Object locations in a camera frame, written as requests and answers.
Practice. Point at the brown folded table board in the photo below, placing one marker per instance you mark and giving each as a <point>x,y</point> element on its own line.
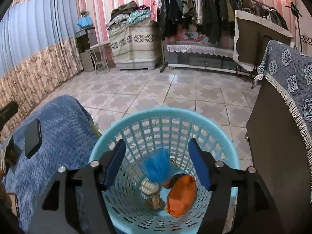
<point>253,41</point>

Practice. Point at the pile of clothes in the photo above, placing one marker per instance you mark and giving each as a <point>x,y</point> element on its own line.
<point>121,12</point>

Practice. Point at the brown tray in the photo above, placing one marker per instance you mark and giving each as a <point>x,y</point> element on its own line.
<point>11,204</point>

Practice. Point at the small potted plant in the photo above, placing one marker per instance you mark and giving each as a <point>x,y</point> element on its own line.
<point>83,13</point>

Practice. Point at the orange plastic bag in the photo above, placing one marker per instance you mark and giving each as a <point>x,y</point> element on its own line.
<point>181,195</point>

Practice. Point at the blue floral curtain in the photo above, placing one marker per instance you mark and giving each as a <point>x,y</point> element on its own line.
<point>36,29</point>

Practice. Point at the row of hanging clothes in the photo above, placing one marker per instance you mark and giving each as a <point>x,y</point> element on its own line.
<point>209,12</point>

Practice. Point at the red printed box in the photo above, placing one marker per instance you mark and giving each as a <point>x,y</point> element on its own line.
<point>190,36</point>

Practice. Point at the light blue plastic basket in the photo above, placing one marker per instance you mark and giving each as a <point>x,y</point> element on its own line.
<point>107,137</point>

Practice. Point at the metal clothes rack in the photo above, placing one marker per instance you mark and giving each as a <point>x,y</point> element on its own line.
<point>162,53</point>

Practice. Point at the grey water dispenser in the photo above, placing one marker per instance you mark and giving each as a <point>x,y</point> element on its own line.
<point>85,56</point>

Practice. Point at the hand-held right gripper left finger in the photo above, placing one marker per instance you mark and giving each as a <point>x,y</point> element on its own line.
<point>114,165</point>

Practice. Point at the blue plastic bag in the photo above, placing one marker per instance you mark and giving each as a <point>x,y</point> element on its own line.
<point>156,168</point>

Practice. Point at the grey floral fringed cloth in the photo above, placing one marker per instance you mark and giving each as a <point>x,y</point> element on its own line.
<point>287,78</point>

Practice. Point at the black flat case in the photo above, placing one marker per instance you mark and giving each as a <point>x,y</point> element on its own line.
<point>33,139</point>

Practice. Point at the patterned cloth covered cabinet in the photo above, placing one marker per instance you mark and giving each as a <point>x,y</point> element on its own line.
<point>136,48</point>

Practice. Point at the woven straw basket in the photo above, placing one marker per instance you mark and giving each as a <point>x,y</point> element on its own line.
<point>154,202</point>

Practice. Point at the glass tv stand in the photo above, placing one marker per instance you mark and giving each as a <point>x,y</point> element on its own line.
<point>195,59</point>

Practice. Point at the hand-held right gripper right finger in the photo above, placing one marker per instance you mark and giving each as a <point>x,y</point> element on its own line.
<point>198,164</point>

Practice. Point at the pink hanging bag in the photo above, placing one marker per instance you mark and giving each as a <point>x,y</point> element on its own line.
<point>154,11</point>

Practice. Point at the white lace cloth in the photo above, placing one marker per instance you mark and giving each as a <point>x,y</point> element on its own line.
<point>199,49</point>

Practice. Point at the small metal side table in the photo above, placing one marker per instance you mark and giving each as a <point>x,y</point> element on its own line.
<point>100,45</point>

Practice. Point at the dark brown cabinet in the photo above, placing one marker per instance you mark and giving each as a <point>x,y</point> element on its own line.
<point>275,151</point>

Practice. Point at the black floor stand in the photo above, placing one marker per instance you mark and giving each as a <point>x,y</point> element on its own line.
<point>295,8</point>

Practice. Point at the blue knitted blanket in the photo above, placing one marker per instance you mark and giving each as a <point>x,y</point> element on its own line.
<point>61,131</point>

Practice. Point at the blue cloth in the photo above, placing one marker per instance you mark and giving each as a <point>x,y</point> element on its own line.
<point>84,22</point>

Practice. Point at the white ribbed toy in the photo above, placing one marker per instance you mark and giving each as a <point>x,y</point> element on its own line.
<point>150,187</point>

